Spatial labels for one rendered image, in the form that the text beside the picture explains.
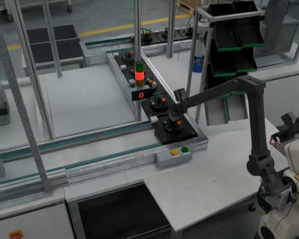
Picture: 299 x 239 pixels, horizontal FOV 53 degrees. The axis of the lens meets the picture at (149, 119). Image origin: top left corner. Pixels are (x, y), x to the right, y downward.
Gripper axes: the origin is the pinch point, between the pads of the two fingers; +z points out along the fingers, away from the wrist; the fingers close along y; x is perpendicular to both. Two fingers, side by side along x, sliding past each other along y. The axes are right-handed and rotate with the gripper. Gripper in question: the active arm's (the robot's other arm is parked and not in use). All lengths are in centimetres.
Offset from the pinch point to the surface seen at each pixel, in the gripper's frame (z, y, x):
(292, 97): 72, -154, 2
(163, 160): -7.7, 16.8, 28.0
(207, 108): -4.0, -21.1, 2.8
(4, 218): 6, 108, 38
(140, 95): -3.2, 19.8, -13.9
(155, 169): 1.7, 20.3, 32.1
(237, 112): -0.6, -43.4, 9.1
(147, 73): 54, -7, -42
